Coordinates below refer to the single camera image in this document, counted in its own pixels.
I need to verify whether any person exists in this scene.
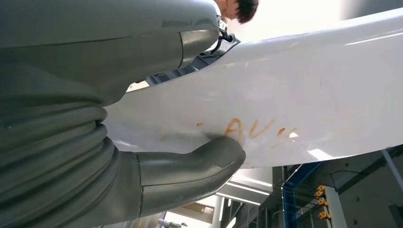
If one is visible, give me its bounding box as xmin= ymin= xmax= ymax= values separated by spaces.
xmin=213 ymin=0 xmax=260 ymax=25

